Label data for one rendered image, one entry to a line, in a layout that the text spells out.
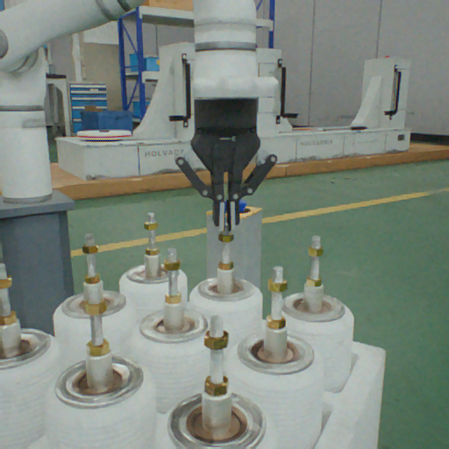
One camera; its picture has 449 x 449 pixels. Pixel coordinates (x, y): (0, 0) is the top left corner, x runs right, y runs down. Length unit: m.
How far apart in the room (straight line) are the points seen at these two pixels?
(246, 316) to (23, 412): 0.27
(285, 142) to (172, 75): 0.86
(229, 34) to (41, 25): 0.45
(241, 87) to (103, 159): 2.11
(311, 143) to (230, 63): 2.83
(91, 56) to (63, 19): 6.00
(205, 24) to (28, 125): 0.50
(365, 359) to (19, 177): 0.68
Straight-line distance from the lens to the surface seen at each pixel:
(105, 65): 6.95
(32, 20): 0.92
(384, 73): 4.08
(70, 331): 0.57
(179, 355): 0.49
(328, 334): 0.55
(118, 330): 0.57
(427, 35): 6.29
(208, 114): 0.54
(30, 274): 0.99
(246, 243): 0.76
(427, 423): 0.87
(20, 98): 0.95
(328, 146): 3.46
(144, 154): 2.66
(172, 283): 0.51
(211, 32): 0.55
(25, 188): 0.97
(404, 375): 0.97
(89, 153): 2.55
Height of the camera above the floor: 0.49
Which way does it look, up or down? 15 degrees down
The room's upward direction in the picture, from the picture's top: straight up
